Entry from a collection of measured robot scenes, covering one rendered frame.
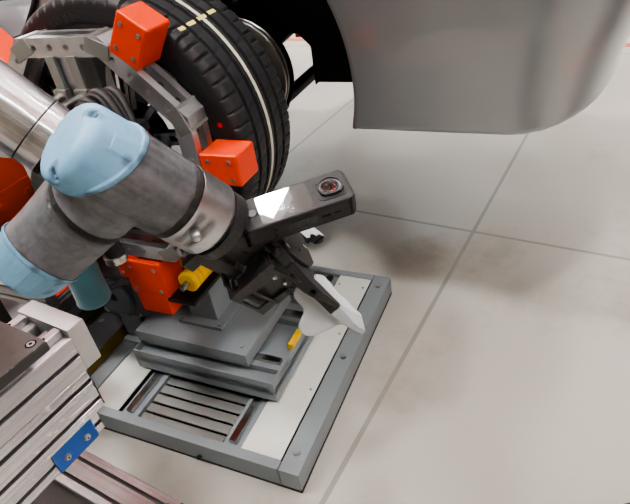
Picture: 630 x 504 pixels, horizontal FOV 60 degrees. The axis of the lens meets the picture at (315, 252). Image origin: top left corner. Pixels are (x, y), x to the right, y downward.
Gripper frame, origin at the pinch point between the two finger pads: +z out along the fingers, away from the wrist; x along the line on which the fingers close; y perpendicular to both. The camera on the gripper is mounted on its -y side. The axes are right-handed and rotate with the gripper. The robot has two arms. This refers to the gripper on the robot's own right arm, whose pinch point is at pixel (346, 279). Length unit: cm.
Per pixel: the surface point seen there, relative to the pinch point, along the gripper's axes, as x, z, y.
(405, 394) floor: -30, 98, 37
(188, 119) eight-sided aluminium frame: -56, 0, 15
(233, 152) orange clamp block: -50, 9, 14
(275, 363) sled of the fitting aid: -45, 66, 57
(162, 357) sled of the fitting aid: -62, 51, 85
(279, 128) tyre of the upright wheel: -68, 24, 8
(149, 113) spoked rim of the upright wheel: -74, 2, 26
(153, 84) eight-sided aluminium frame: -62, -7, 16
